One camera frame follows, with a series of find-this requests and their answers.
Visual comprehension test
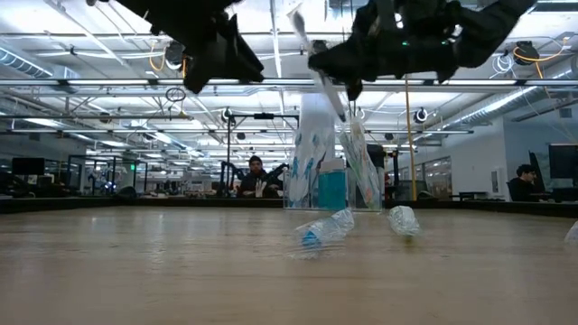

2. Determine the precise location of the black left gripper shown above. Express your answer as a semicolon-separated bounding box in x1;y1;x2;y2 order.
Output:
183;14;266;95

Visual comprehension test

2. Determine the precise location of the black workstation frame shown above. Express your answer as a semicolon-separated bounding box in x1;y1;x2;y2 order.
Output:
67;154;149;196

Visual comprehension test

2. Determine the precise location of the person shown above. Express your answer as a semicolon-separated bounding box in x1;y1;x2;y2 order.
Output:
237;154;277;200
508;163;550;203

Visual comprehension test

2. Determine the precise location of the black gantry frame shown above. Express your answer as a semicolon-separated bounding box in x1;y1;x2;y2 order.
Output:
225;112;302;200

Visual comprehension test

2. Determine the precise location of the orange toothbrush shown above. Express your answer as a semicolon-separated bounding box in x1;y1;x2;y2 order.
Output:
351;119;383;211

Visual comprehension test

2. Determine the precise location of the horizontal light bar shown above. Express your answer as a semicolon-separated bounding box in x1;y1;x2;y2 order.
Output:
0;77;578;88

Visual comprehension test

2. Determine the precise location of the white building column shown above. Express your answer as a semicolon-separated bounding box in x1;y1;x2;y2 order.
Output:
299;92;338;136

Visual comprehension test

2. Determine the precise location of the silver ventilation duct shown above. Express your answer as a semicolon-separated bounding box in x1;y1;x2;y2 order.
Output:
0;44;82;82

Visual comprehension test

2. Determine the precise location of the black monitor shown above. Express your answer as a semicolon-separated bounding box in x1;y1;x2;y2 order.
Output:
548;144;578;181
11;157;46;177
365;143;387;176

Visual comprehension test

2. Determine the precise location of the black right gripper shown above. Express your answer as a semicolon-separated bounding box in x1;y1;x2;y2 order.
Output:
308;0;460;102

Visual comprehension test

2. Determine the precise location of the black ceiling cable reel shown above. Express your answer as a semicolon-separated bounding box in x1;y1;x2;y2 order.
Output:
513;40;542;67
163;40;186;70

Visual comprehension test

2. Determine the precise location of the white toothbrush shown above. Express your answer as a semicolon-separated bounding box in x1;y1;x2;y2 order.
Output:
347;121;380;209

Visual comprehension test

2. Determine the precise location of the clear acrylic organizer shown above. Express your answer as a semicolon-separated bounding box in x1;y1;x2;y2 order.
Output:
282;167;385;212

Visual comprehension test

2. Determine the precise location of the black aluminium table frame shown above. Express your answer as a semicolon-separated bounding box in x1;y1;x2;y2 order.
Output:
0;194;578;212

